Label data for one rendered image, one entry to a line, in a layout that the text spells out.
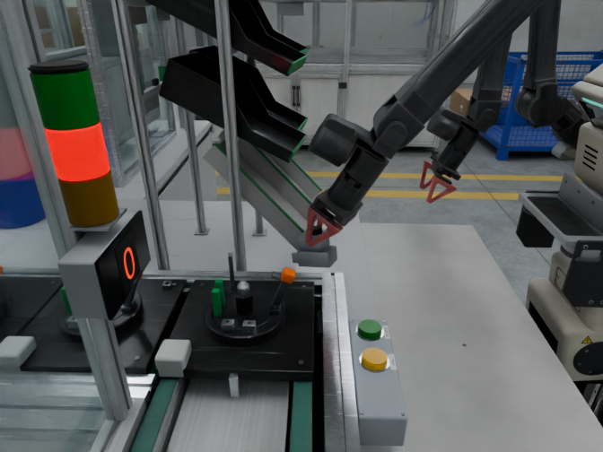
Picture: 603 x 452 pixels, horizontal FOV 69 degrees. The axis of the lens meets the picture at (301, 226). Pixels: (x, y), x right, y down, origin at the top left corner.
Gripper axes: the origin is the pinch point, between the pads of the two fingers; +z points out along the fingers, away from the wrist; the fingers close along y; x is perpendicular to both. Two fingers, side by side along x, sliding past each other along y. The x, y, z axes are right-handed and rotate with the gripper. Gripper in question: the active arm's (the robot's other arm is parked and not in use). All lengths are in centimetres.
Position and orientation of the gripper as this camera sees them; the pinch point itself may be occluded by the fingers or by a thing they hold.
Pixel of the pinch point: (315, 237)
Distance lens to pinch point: 81.8
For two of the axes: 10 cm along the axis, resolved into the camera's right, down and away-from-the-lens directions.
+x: 7.7, 6.2, -1.5
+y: -4.1, 3.0, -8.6
